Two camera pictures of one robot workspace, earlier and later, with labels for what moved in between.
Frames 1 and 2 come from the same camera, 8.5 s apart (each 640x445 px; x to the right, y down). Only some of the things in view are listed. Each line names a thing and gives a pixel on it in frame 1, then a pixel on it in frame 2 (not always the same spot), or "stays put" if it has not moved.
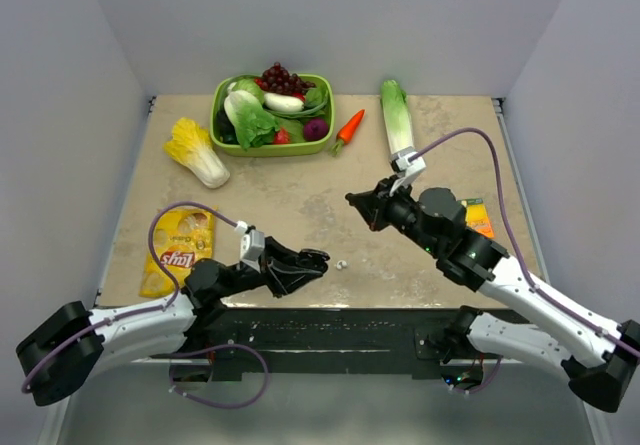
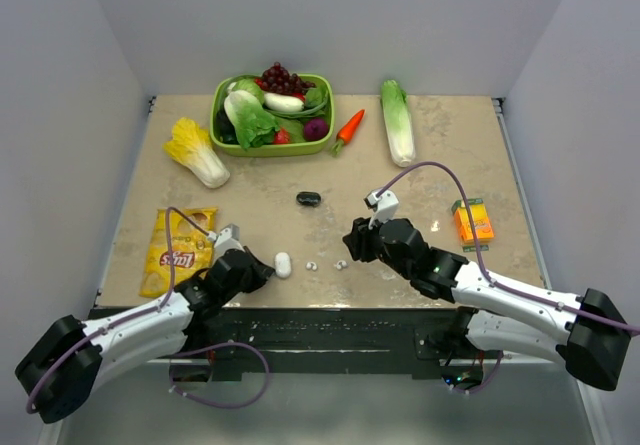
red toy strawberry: x=281 y=137 stays put
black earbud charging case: x=313 y=260 -> x=308 y=198
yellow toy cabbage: x=190 y=146 stays put
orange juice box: x=477 y=219 stays put
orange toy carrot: x=347 y=132 stays put
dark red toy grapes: x=278 y=79 stays put
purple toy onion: x=315 y=129 stays put
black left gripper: x=279 y=271 -> x=262 y=271
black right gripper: x=373 y=205 -> x=359 y=239
